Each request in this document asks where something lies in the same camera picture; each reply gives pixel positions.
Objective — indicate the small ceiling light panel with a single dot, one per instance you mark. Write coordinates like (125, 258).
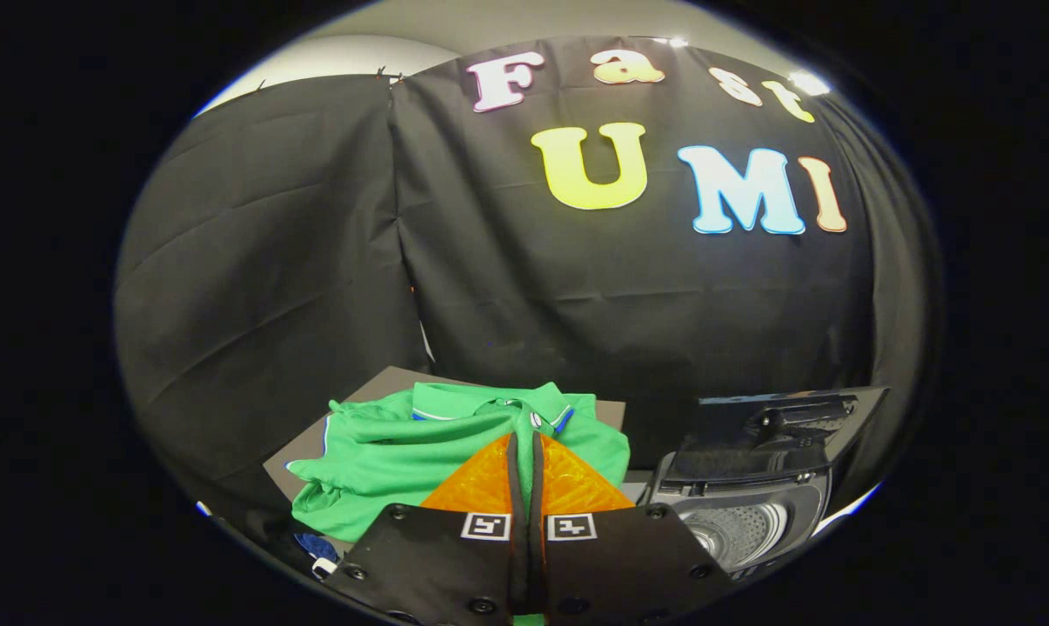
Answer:
(808, 83)

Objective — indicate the black washing machine lid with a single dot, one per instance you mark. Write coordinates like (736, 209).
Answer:
(751, 443)

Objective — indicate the long ceiling light panel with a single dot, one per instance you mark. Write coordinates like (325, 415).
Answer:
(672, 41)

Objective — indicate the black backdrop cloth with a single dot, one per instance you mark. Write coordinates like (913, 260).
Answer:
(577, 304)

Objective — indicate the green polo shirt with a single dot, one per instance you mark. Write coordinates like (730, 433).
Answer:
(403, 469)

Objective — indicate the dark blue cloth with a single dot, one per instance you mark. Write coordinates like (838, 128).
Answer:
(317, 546)

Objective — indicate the white flat panel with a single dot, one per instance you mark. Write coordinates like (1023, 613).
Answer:
(851, 509)

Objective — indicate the grey washing machine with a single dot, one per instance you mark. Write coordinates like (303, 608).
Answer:
(803, 513)

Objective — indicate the grey cabinet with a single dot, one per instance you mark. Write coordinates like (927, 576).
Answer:
(377, 384)

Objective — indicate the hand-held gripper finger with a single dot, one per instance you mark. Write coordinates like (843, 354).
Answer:
(516, 487)
(536, 487)

